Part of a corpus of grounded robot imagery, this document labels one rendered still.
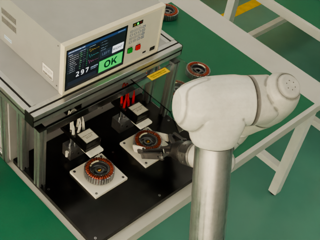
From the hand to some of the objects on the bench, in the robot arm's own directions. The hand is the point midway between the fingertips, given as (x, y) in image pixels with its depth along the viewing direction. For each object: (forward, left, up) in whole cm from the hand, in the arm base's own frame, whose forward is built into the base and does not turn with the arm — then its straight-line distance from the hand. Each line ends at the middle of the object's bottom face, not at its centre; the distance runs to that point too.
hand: (148, 142), depth 230 cm
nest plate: (+8, +23, -3) cm, 24 cm away
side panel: (+52, +29, -6) cm, 60 cm away
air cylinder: (+22, +18, -3) cm, 28 cm away
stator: (+8, +23, -2) cm, 24 cm away
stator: (0, 0, -2) cm, 2 cm away
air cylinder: (+14, -5, -4) cm, 15 cm away
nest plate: (0, 0, -3) cm, 3 cm away
